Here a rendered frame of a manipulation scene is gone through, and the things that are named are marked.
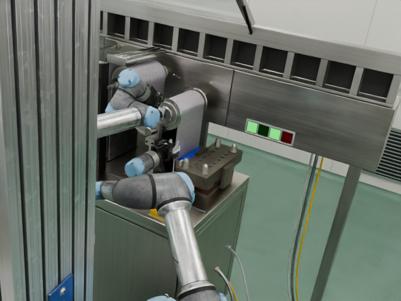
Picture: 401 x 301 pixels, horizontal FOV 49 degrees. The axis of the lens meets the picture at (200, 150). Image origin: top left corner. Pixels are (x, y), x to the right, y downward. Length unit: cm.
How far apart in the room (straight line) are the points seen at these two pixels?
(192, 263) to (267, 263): 193
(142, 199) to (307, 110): 97
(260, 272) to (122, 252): 130
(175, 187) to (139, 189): 11
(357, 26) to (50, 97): 377
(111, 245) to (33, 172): 138
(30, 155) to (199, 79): 158
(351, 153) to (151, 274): 105
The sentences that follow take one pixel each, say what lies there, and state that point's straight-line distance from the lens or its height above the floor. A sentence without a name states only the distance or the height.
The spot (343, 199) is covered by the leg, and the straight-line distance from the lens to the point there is 236.
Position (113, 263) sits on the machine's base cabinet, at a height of 55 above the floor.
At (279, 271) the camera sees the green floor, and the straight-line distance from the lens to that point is 321.
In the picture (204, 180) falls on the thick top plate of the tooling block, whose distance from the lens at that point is 196.
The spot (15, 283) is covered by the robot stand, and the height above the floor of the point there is 137.
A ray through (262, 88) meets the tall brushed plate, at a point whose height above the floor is 138.
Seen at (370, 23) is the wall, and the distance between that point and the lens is 433.
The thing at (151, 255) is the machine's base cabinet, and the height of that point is 70.
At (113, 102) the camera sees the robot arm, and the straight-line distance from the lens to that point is 170.
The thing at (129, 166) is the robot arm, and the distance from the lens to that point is 177.
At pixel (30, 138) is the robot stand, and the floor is 163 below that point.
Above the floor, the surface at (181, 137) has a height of 114.
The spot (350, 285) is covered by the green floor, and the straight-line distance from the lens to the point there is 330.
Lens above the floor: 193
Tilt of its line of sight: 24 degrees down
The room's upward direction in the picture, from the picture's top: 8 degrees clockwise
